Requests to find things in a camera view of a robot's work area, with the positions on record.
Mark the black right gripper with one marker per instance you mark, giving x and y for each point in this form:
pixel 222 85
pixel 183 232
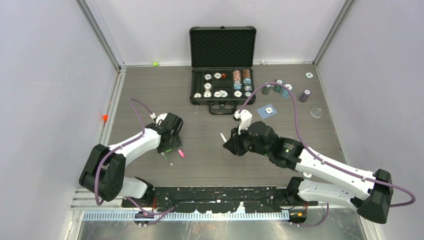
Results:
pixel 234 144

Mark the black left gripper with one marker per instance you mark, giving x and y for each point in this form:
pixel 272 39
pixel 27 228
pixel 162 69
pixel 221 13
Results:
pixel 174 143

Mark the white pen green end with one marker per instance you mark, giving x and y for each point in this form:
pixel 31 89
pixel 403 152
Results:
pixel 223 137

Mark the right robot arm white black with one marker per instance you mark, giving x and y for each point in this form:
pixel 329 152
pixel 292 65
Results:
pixel 368 193

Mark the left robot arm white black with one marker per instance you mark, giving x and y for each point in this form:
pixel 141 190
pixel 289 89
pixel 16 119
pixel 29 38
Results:
pixel 104 171

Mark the pink pen cap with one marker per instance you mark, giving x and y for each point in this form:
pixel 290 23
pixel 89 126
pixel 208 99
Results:
pixel 181 153

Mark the blue playing card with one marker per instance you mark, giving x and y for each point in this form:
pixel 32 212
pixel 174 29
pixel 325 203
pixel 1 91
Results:
pixel 262 113

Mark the white chip on card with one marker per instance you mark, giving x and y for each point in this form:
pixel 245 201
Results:
pixel 269 110

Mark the dark green chip stack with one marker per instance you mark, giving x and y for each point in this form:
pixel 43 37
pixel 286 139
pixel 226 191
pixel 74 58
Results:
pixel 266 89

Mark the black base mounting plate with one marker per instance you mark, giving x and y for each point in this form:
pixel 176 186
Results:
pixel 254 199

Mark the teal chip stack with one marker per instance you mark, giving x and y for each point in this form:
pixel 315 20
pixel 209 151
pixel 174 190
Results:
pixel 277 88

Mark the light blue chip stack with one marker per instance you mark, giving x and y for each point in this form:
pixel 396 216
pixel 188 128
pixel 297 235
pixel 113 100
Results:
pixel 285 91

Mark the white chip near base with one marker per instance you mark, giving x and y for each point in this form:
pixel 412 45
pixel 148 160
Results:
pixel 307 175

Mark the purple chip stack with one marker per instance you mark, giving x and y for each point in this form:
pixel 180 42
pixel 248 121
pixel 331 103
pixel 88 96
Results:
pixel 304 96

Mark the clear dealer button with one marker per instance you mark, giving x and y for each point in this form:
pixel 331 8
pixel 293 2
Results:
pixel 316 112

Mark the black poker chip case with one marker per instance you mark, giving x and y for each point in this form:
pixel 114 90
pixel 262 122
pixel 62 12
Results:
pixel 222 61

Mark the white chip far corner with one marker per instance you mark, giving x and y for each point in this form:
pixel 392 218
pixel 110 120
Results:
pixel 309 75

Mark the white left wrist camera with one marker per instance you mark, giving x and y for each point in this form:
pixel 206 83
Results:
pixel 158 118

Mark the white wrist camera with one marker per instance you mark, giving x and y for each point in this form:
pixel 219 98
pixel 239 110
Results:
pixel 244 118
pixel 158 118

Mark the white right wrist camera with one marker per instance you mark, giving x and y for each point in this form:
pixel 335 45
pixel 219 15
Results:
pixel 244 118

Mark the orange clip on rail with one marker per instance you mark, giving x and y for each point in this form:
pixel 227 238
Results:
pixel 105 118

